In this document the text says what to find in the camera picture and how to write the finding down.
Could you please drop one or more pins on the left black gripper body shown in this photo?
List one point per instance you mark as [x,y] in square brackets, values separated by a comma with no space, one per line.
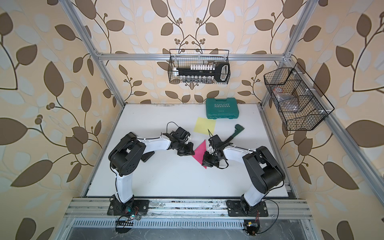
[183,148]

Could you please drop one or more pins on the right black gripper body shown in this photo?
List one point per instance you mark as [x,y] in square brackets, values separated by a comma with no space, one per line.
[211,159]

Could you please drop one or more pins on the pink square paper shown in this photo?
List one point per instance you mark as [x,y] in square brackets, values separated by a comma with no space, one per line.
[199,152]

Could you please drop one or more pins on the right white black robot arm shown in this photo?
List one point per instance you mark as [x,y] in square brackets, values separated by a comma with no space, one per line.
[264,171]

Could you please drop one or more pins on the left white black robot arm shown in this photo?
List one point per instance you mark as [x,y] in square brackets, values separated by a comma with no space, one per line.
[131,150]

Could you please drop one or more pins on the yellow square paper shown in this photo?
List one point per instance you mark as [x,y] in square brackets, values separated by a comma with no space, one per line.
[205,126]

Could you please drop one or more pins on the black flat tray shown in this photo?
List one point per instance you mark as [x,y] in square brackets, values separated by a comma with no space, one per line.
[147,156]

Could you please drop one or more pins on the green black pipe wrench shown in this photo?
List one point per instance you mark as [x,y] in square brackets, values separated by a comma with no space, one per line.
[238,130]

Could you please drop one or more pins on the green tool case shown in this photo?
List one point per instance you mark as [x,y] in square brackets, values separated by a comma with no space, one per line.
[222,108]

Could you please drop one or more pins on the black socket holder tool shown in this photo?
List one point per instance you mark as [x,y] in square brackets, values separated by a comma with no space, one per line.
[211,73]

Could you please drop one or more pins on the plastic bag in basket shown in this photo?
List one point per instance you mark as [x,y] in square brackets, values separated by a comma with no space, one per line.
[287,102]

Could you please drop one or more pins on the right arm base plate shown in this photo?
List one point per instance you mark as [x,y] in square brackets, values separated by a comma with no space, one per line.
[240,208]

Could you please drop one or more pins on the black wire basket back wall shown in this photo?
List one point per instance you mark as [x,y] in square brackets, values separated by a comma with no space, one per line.
[187,57]

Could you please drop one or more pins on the black wire basket wall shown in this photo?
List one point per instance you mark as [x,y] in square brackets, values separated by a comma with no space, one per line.
[314,105]
[187,57]

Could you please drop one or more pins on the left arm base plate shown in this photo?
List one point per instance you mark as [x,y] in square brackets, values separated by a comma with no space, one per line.
[132,207]

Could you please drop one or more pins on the black wire basket right wall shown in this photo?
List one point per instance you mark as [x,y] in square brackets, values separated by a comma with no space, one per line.
[314,105]

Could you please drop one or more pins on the aluminium front rail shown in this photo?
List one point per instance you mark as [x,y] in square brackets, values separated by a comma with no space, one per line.
[281,209]

